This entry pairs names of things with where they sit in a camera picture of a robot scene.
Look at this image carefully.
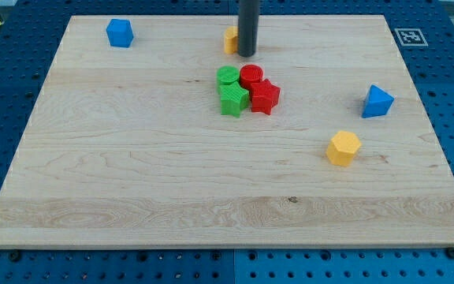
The blue cube block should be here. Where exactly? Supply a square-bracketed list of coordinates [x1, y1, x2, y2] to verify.
[106, 19, 134, 48]

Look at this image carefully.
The green star block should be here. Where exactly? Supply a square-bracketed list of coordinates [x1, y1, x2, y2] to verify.
[219, 82, 249, 118]

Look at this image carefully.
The yellow hexagon block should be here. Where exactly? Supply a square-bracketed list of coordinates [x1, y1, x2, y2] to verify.
[326, 130, 362, 166]

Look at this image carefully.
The red star block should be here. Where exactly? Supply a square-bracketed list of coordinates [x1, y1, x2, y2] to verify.
[250, 79, 281, 115]

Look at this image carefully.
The green cylinder block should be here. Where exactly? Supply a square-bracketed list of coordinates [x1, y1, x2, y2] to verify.
[216, 65, 240, 92]

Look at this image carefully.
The red cylinder block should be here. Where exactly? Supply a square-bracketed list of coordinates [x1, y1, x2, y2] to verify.
[240, 64, 263, 90]

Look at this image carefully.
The yellow block behind rod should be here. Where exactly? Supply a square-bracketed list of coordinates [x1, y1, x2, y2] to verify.
[224, 26, 238, 54]

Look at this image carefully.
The light wooden board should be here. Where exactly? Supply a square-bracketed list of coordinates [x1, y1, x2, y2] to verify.
[0, 15, 454, 250]

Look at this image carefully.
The blue triangular block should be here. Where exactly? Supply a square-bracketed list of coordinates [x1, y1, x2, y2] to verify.
[361, 84, 395, 118]

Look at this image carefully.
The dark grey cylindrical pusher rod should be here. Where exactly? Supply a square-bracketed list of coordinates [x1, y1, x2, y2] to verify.
[238, 0, 260, 58]

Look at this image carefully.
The white fiducial marker tag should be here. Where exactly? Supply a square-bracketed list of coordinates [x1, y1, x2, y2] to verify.
[395, 28, 428, 47]

